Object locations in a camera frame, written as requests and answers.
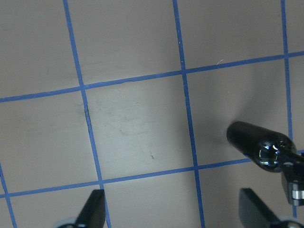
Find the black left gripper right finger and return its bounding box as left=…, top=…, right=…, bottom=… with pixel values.
left=238, top=188, right=280, bottom=228

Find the dark green wine bottle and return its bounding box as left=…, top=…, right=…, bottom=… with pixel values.
left=226, top=121, right=304, bottom=172

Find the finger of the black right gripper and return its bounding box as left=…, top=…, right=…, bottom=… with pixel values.
left=281, top=164, right=304, bottom=206

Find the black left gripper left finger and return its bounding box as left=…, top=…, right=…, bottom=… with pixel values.
left=75, top=190, right=105, bottom=228

